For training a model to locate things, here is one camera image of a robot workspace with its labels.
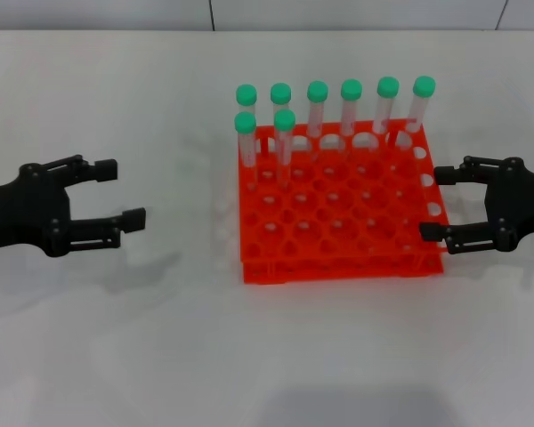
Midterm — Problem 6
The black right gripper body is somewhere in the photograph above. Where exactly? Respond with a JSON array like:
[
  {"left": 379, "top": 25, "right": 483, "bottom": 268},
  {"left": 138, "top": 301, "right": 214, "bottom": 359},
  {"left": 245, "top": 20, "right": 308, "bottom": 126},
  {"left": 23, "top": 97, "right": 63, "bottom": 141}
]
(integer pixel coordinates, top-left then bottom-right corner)
[{"left": 484, "top": 157, "right": 534, "bottom": 254}]

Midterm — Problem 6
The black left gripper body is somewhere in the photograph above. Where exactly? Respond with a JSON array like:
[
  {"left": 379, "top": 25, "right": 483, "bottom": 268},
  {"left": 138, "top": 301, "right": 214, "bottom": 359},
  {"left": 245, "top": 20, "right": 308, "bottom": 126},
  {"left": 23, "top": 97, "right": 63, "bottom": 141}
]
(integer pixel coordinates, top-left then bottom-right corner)
[{"left": 0, "top": 162, "right": 72, "bottom": 259}]

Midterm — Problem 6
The green capped clear test tube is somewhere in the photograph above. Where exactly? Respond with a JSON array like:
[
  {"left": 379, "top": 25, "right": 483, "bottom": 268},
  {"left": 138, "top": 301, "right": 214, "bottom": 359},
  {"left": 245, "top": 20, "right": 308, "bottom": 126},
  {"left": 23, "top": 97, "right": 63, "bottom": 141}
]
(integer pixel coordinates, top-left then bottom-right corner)
[
  {"left": 402, "top": 75, "right": 437, "bottom": 133},
  {"left": 340, "top": 78, "right": 363, "bottom": 137},
  {"left": 306, "top": 80, "right": 329, "bottom": 137},
  {"left": 235, "top": 84, "right": 258, "bottom": 117},
  {"left": 234, "top": 111, "right": 258, "bottom": 188},
  {"left": 372, "top": 77, "right": 401, "bottom": 134},
  {"left": 270, "top": 83, "right": 293, "bottom": 115},
  {"left": 273, "top": 109, "right": 297, "bottom": 188}
]

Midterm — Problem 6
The orange plastic test tube rack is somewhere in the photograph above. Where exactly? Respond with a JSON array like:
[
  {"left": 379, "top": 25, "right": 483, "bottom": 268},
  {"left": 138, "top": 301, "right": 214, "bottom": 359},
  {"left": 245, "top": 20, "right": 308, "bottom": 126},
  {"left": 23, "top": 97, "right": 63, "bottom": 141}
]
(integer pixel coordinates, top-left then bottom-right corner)
[{"left": 238, "top": 119, "right": 450, "bottom": 285}]

